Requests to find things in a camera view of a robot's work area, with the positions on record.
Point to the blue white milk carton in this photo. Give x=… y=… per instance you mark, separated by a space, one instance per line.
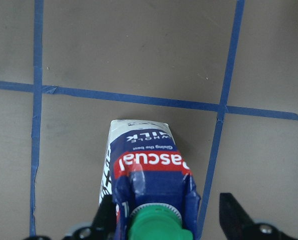
x=153 y=190

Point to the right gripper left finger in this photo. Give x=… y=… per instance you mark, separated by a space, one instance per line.
x=104 y=223

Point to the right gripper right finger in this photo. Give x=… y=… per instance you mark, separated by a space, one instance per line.
x=235 y=222

